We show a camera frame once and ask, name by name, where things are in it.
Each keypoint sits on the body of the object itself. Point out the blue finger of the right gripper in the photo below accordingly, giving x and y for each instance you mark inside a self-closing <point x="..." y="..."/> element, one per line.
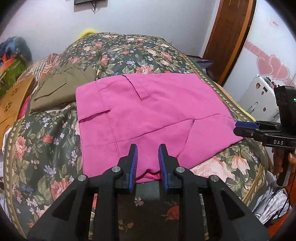
<point x="247" y="125"/>
<point x="248" y="133"/>

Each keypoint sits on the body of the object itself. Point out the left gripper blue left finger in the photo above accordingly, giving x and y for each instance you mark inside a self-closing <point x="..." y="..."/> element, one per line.
<point x="128" y="165"/>

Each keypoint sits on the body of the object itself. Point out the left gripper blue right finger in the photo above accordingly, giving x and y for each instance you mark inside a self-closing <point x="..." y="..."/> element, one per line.
<point x="168" y="164"/>

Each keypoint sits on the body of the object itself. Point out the pink pants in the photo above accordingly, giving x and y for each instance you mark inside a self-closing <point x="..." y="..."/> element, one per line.
<point x="178" y="110"/>

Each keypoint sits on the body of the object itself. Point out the right hand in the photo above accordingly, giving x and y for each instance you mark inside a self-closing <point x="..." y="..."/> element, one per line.
<point x="278" y="156"/>

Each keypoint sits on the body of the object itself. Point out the white appliance with stickers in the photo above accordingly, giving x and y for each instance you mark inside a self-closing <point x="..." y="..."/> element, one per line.
<point x="259" y="100"/>

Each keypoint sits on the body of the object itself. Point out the grey backpack on floor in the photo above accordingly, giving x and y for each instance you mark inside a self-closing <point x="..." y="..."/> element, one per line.
<point x="204" y="64"/>

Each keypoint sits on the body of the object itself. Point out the floral bedspread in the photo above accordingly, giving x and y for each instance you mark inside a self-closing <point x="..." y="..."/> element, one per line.
<point x="43" y="154"/>

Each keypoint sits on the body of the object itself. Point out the brown wooden door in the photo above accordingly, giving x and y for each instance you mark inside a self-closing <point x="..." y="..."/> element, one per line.
<point x="228" y="35"/>

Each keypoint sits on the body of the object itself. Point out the olive green folded pants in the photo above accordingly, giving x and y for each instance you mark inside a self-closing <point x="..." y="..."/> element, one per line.
<point x="59" y="88"/>

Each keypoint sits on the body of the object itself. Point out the striped cloth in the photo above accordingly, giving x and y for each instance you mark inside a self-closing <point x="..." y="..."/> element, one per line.
<point x="39" y="69"/>

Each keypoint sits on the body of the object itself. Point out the wooden lap tray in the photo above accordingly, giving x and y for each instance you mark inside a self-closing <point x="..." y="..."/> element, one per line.
<point x="12" y="102"/>

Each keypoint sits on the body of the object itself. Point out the yellow curved cushion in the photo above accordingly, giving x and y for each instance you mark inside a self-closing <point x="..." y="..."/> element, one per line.
<point x="86" y="32"/>

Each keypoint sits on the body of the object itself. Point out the green storage box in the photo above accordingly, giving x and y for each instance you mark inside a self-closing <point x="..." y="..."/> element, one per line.
<point x="10" y="75"/>

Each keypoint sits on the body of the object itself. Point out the pile of blue clothes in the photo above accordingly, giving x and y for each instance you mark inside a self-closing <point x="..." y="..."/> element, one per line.
<point x="16" y="47"/>

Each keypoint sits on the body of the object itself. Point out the small black wall monitor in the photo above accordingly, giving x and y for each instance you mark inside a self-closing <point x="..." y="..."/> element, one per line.
<point x="76" y="2"/>

